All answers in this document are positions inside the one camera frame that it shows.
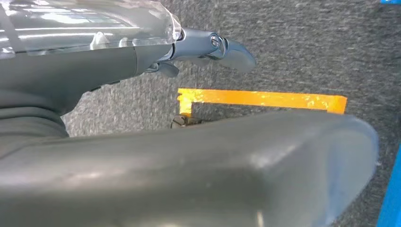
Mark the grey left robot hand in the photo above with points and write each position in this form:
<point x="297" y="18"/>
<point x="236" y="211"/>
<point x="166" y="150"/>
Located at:
<point x="188" y="175"/>

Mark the blue metal shelf rack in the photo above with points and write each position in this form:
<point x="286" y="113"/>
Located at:
<point x="391" y="200"/>
<point x="391" y="1"/>

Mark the yellow floor tape square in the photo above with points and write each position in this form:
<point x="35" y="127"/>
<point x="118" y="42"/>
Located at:
<point x="266" y="98"/>

